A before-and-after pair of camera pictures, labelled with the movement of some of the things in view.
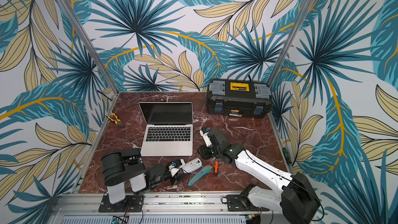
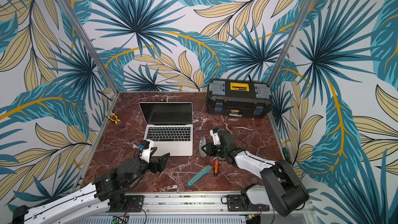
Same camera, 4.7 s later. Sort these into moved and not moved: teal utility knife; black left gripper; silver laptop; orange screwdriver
Moved: black left gripper
Not moved: orange screwdriver; silver laptop; teal utility knife
